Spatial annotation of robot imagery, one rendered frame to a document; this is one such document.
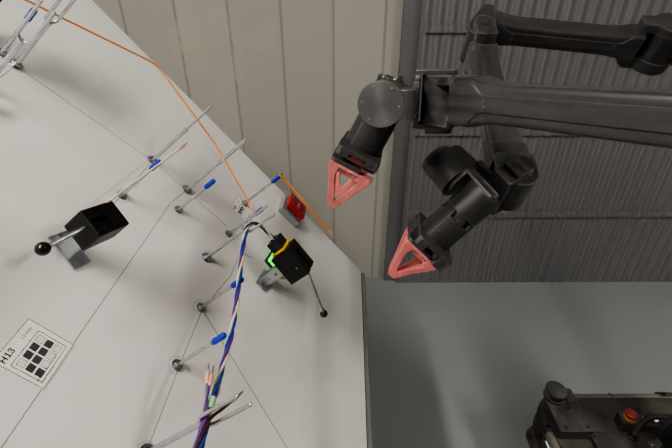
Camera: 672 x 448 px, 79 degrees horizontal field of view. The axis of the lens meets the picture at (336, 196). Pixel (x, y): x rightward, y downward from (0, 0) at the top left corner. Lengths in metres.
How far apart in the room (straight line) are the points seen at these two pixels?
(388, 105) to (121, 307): 0.40
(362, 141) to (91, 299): 0.39
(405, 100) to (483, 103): 0.09
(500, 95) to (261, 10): 1.49
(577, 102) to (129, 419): 0.55
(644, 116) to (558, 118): 0.07
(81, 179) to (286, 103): 1.42
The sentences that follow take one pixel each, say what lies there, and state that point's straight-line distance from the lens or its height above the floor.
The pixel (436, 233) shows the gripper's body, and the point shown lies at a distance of 0.64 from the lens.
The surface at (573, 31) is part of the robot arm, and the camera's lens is 1.05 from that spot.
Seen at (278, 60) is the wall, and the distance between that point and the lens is 1.91.
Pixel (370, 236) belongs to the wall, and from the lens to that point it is 2.28.
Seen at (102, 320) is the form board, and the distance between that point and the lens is 0.54.
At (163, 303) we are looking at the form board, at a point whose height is 1.20.
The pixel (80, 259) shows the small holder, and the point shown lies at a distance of 0.55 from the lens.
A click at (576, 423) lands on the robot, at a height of 0.28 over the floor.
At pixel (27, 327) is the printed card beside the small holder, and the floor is 1.29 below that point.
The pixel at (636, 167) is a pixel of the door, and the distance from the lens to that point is 2.49.
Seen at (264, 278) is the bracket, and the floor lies 1.11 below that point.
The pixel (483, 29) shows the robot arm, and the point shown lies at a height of 1.48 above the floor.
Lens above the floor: 1.58
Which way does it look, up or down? 29 degrees down
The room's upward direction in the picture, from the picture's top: straight up
